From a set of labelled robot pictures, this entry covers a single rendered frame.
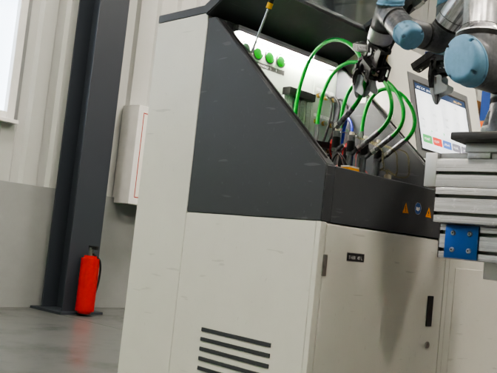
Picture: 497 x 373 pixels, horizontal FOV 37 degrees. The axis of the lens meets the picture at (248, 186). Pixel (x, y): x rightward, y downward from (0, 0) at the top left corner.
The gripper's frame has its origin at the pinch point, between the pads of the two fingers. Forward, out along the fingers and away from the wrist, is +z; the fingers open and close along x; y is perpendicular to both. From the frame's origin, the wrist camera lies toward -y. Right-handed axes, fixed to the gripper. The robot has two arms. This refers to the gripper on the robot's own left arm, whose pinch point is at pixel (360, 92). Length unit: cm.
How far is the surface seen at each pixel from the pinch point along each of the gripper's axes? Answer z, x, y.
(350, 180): 7.8, -15.2, 31.6
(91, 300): 341, -51, -213
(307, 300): 28, -34, 56
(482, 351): 83, 49, 50
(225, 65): 2.9, -37.5, -23.5
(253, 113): 6.4, -34.6, -1.4
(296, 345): 39, -38, 63
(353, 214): 15.8, -14.8, 37.5
